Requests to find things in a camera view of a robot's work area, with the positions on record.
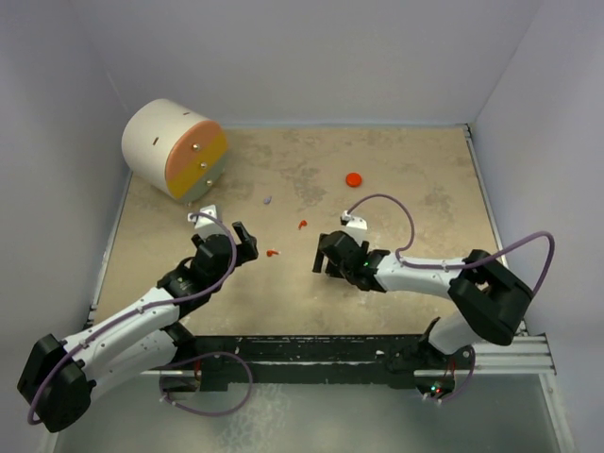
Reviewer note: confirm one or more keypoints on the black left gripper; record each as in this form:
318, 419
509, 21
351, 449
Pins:
245, 250

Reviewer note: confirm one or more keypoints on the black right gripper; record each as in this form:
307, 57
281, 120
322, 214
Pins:
318, 262

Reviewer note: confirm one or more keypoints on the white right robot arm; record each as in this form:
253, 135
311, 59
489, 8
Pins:
491, 301

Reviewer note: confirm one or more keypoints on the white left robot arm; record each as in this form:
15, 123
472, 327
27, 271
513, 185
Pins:
62, 378

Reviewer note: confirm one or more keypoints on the orange round cap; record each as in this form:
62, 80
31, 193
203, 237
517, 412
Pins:
353, 180

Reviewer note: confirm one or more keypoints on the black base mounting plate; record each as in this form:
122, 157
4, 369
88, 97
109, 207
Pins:
396, 361

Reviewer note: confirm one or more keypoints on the round white drawer cabinet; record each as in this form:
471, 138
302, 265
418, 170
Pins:
178, 151

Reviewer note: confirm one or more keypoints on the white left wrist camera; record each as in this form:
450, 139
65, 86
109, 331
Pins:
205, 221

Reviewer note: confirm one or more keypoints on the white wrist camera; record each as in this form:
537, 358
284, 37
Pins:
355, 226
205, 221

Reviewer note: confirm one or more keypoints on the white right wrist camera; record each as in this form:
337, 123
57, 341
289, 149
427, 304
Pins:
355, 226

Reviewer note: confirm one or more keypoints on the aluminium rail right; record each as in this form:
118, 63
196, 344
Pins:
526, 355

